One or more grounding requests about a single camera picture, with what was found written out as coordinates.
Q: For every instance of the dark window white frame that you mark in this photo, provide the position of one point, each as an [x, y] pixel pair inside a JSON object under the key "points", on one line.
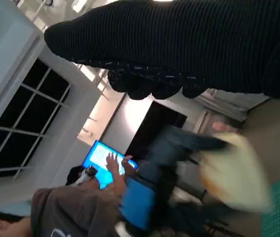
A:
{"points": [[31, 111]]}

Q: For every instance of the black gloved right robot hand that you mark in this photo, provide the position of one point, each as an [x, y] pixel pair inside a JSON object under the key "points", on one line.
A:
{"points": [[179, 44]]}

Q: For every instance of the black screen panel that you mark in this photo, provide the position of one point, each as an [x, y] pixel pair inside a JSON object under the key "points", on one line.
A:
{"points": [[154, 118]]}

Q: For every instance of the blue lit laptop screen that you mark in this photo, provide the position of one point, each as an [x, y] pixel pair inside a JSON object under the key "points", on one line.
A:
{"points": [[98, 153]]}

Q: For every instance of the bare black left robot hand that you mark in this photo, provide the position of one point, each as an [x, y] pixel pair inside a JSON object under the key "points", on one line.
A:
{"points": [[137, 205]]}

